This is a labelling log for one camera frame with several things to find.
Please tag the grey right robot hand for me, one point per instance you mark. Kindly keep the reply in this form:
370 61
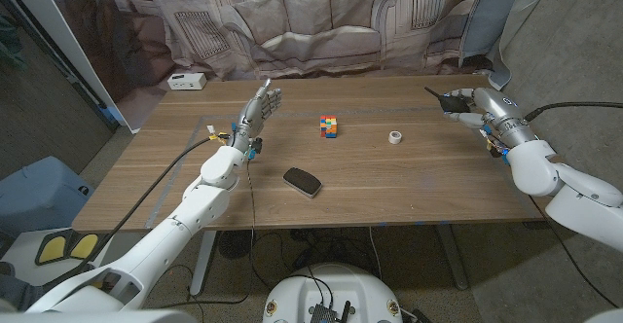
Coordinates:
503 116

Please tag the white upright post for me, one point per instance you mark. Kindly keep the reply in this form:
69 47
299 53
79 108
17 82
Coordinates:
63 36

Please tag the blue plastic bin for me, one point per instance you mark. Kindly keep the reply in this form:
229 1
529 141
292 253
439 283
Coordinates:
39 196

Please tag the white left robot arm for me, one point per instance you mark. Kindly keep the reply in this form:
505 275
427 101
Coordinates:
194 213

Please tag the printed sofa room backdrop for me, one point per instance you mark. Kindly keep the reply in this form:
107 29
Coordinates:
316 21

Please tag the white power strip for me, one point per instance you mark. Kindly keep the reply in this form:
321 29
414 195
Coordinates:
186 82

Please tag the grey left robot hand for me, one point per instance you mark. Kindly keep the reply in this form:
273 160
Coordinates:
253 118

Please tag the multicolour puzzle cube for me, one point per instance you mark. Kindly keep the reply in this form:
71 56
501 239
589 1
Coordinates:
328 127

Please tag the black whiteboard eraser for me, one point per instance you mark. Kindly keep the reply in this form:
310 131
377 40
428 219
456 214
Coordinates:
302 181

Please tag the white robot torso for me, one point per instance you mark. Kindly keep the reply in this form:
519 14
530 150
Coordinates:
360 289

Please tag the black round floor fan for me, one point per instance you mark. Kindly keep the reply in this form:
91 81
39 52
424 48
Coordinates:
233 245

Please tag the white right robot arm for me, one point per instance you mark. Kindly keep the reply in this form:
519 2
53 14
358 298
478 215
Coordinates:
574 191

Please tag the white tape roll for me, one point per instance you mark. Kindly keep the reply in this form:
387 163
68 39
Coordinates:
395 137

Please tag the black and yellow foot pedals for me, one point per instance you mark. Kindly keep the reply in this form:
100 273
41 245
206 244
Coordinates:
53 247

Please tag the white table leg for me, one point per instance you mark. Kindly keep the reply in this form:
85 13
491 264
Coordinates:
202 264
452 260

